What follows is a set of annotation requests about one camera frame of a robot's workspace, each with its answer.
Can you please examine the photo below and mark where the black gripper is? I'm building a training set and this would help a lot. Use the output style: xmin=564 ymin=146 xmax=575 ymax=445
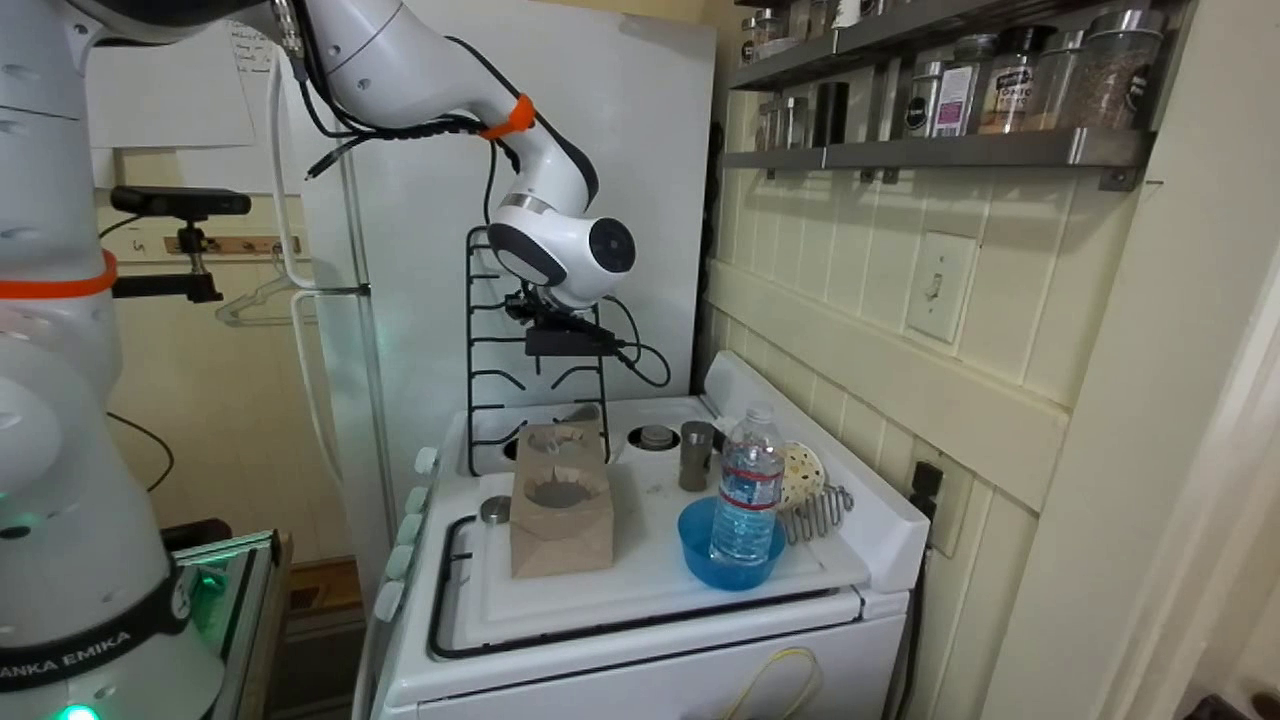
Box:
xmin=498 ymin=282 xmax=593 ymax=337

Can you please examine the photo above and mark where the black stove grate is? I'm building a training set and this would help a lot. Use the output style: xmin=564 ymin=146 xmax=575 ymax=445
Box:
xmin=461 ymin=221 xmax=617 ymax=481
xmin=429 ymin=511 xmax=873 ymax=665

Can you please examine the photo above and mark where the round stove burner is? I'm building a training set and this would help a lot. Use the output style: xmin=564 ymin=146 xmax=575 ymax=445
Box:
xmin=622 ymin=420 xmax=684 ymax=454

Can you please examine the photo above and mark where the white refrigerator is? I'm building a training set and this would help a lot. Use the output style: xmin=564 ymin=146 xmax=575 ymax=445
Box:
xmin=273 ymin=0 xmax=719 ymax=562

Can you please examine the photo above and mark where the brown cardboard cup holder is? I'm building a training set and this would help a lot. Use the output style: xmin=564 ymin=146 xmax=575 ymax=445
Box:
xmin=509 ymin=420 xmax=618 ymax=581

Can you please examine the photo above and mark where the grey metal cup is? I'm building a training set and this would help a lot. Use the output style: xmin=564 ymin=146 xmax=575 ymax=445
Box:
xmin=675 ymin=414 xmax=725 ymax=494

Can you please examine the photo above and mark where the clear plastic water bottle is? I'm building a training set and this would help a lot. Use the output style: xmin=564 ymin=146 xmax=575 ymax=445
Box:
xmin=710 ymin=414 xmax=791 ymax=562

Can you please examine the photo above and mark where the small metal spice tin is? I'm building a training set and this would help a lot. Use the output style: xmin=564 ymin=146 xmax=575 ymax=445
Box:
xmin=782 ymin=89 xmax=818 ymax=153
xmin=760 ymin=92 xmax=791 ymax=153

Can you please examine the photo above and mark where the blue plastic bowl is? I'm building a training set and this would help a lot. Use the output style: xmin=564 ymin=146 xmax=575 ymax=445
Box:
xmin=672 ymin=494 xmax=791 ymax=595

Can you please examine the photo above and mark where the white gas stove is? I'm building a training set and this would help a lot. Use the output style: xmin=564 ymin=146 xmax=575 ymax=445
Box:
xmin=352 ymin=349 xmax=930 ymax=720

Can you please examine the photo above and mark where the grey robot control box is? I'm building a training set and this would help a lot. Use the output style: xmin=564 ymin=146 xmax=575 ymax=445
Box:
xmin=155 ymin=526 xmax=291 ymax=720

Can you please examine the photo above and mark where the dark spice jar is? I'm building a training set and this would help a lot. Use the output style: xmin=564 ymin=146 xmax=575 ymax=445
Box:
xmin=892 ymin=55 xmax=935 ymax=142

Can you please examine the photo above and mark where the grey metal spice rack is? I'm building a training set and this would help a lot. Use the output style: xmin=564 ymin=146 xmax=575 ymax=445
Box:
xmin=725 ymin=0 xmax=1184 ymax=193

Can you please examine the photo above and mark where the white label spice jar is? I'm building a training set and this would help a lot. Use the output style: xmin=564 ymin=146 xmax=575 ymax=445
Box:
xmin=927 ymin=51 xmax=984 ymax=139

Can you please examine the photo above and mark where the large glass spice jar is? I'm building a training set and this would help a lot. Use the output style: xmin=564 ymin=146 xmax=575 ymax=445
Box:
xmin=1064 ymin=6 xmax=1167 ymax=134

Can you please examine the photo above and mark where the black camera stand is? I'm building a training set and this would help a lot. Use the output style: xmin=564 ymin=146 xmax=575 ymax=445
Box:
xmin=111 ymin=214 xmax=232 ymax=306

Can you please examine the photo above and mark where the black stereo camera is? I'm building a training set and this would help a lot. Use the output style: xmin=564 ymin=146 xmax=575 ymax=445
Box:
xmin=106 ymin=180 xmax=257 ymax=225

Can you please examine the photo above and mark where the wire whisk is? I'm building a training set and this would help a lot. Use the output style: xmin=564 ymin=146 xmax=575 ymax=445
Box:
xmin=775 ymin=481 xmax=859 ymax=548

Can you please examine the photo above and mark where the thin black wall cable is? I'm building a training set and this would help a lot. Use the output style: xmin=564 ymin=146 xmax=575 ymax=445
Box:
xmin=105 ymin=403 xmax=179 ymax=494

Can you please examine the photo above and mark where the white light switch plate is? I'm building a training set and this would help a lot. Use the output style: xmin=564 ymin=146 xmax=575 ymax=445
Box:
xmin=902 ymin=232 xmax=980 ymax=349

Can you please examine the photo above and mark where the black wall plug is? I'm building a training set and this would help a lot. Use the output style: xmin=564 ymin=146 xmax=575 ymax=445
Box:
xmin=906 ymin=454 xmax=946 ymax=520

